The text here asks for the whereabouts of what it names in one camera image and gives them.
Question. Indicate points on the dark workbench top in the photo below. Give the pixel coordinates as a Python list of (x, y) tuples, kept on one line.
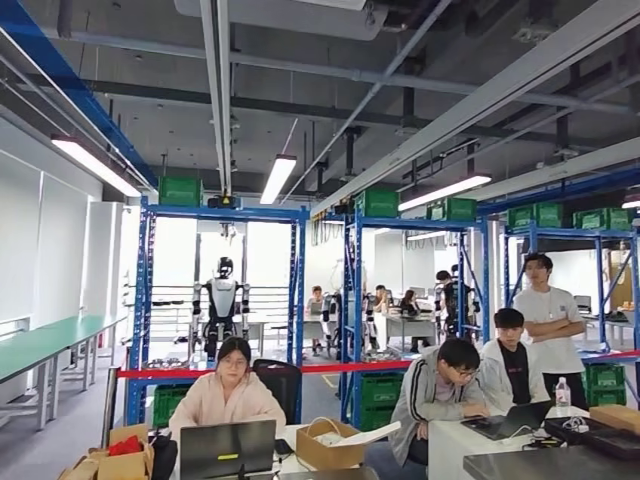
[(550, 464)]

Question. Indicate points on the person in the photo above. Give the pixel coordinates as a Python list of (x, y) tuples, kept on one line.
[(442, 275), (315, 305), (425, 391), (550, 318), (227, 404), (381, 298), (409, 303), (510, 378)]

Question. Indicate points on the green plastic crate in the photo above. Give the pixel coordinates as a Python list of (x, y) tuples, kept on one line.
[(607, 396), (460, 209), (383, 391), (549, 215), (589, 220), (180, 191), (377, 203), (521, 217), (377, 418), (167, 405), (605, 376), (619, 218)]

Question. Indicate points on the red barrier tape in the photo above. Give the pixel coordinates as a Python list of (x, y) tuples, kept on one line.
[(324, 368)]

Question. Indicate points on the yellow and black hoist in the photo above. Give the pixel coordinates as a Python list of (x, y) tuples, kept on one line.
[(225, 201)]

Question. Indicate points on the white and black humanoid robot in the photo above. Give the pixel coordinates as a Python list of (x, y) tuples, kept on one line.
[(221, 305)]

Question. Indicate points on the white office desk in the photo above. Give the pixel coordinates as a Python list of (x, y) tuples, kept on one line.
[(410, 324)]

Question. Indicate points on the black office chair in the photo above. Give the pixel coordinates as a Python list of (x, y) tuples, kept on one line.
[(280, 391)]

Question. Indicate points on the dark humanoid robot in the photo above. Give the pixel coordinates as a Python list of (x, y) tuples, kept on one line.
[(452, 305)]

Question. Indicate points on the black phone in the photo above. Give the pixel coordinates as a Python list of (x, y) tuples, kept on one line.
[(284, 447)]

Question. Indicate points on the dark grey laptop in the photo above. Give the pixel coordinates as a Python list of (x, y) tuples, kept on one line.
[(227, 450), (520, 417)]

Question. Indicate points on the black bag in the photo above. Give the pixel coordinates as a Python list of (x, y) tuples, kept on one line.
[(162, 460)]

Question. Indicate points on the red cloth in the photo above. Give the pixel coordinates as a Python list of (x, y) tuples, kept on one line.
[(125, 445)]

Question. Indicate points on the open cardboard box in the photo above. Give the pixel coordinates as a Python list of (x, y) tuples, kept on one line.
[(125, 467)]

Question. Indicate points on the clear water bottle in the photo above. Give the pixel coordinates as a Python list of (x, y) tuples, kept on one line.
[(563, 397)]

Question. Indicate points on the blue overhead steel beam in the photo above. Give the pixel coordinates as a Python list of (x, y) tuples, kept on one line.
[(75, 86)]

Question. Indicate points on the long green-topped table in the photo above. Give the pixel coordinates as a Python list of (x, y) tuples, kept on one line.
[(30, 348)]

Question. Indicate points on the black tray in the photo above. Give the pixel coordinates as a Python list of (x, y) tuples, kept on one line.
[(600, 440)]

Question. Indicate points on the flat cardboard box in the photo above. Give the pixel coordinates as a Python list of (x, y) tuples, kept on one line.
[(617, 417)]

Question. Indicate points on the grey ceiling hoist rail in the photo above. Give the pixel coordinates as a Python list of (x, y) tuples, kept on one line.
[(220, 99)]

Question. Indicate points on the black barrier post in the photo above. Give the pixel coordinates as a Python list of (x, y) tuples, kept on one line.
[(110, 411)]

